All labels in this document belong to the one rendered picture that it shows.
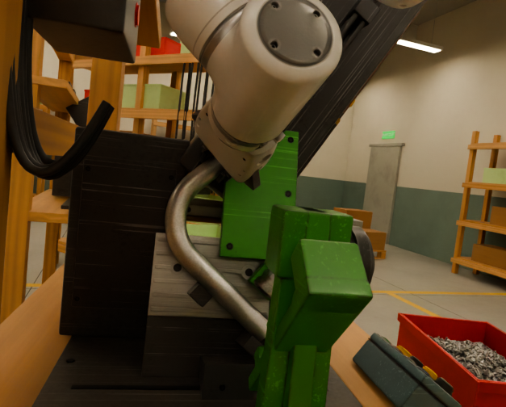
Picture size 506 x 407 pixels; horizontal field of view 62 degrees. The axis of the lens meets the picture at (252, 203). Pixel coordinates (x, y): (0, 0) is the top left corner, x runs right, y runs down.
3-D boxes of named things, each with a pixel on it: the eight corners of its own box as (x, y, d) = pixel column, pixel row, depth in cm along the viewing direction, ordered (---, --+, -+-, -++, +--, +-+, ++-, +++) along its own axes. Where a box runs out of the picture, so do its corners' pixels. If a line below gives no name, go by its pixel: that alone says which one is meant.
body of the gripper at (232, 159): (299, 132, 47) (269, 163, 58) (241, 62, 47) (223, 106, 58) (251, 169, 45) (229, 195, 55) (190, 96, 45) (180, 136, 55)
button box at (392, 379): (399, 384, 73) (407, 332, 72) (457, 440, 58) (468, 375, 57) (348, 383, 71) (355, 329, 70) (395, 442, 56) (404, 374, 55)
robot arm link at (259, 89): (189, 90, 43) (249, 159, 43) (211, 3, 30) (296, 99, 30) (248, 49, 45) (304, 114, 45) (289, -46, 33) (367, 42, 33)
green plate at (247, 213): (279, 263, 72) (284, 146, 76) (294, 261, 64) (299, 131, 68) (212, 258, 70) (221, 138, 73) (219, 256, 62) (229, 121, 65)
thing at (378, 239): (353, 249, 780) (359, 209, 774) (385, 258, 709) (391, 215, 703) (299, 247, 725) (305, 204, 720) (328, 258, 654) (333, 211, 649)
